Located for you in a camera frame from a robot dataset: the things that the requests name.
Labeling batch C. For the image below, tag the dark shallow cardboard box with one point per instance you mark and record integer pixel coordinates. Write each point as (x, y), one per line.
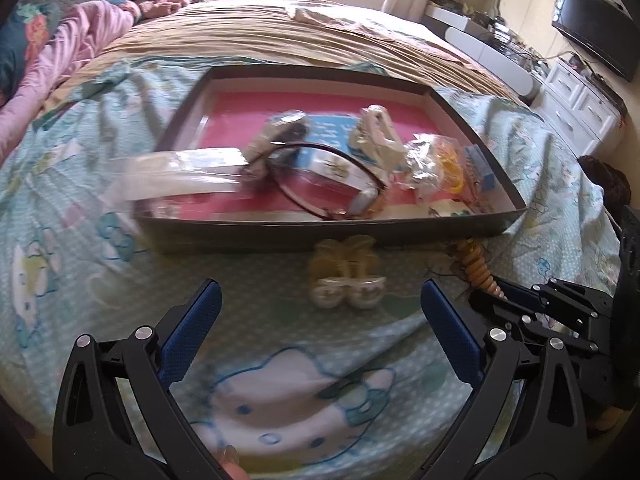
(225, 235)

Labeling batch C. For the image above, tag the beige bed sheet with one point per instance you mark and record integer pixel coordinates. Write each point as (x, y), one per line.
(300, 30)

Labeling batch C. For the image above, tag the small blue packet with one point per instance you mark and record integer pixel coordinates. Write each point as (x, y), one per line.
(482, 167)

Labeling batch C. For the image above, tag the pink quilt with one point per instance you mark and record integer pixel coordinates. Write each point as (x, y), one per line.
(65, 45)

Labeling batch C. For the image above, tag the white drawer dresser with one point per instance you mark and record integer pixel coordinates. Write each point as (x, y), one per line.
(575, 100)

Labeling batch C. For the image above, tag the cartoon cat printed blanket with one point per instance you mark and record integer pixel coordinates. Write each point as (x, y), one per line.
(75, 260)

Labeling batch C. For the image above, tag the cream bow hair claw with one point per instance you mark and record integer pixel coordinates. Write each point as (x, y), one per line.
(347, 272)

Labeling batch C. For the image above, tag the pink book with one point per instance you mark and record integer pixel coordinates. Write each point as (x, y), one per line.
(225, 110)

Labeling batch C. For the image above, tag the white low cabinet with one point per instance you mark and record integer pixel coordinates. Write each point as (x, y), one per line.
(480, 47)

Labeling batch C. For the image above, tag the large cream hair claw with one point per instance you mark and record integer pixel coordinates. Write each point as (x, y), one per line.
(377, 135)

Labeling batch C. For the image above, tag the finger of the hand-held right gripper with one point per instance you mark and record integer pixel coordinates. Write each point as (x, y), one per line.
(555, 295)
(505, 310)

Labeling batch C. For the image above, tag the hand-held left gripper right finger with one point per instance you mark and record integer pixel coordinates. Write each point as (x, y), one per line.
(450, 325)

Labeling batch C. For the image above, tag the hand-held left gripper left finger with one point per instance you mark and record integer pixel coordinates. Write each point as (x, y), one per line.
(192, 325)

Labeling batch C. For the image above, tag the dark blue floral pillow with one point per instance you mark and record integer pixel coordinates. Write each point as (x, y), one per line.
(20, 40)

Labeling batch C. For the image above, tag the white earring card bag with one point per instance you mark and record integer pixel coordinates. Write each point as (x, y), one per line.
(180, 172)
(335, 170)

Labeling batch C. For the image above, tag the tan ribbed hair clip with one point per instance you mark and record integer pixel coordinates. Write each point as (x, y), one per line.
(480, 270)

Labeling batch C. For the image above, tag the black flat television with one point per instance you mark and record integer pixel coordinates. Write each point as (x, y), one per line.
(592, 25)

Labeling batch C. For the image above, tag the dark brown furry object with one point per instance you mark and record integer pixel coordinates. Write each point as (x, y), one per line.
(605, 180)

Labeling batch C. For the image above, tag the person's left hand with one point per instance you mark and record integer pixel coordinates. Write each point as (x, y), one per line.
(234, 462)

